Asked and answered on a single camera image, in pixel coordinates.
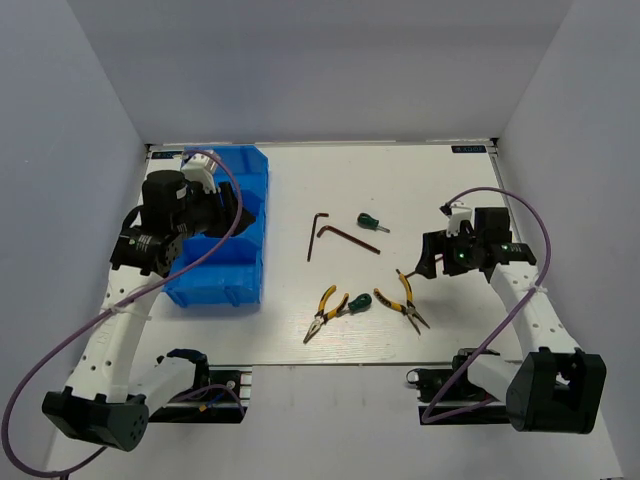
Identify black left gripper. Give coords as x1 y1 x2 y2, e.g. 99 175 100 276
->
173 180 257 240

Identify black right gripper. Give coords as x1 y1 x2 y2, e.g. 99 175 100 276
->
416 225 484 279

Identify long brown hex key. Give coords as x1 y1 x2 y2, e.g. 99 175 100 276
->
316 225 381 255

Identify yellow needle-nose pliers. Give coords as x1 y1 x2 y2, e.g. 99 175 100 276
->
303 285 349 344
373 270 430 335

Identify green stubby screwdriver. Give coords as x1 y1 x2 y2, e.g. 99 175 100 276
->
337 293 372 316
357 212 390 233

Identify short brown hex key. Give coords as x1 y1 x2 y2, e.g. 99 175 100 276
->
306 212 329 262

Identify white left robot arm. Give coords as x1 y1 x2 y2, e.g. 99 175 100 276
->
42 170 250 451

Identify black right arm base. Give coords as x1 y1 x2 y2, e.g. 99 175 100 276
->
405 348 509 425

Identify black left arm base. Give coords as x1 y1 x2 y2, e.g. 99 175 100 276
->
149 366 253 425

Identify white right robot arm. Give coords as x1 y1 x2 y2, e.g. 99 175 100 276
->
416 203 606 434

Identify blue plastic compartment bin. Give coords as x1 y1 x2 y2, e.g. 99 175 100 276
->
162 144 272 314

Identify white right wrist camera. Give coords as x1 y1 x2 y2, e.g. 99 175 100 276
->
440 202 473 237

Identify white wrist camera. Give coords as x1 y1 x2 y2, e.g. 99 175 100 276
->
440 202 473 237
180 150 221 194

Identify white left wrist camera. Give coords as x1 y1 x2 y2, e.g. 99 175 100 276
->
180 150 221 194

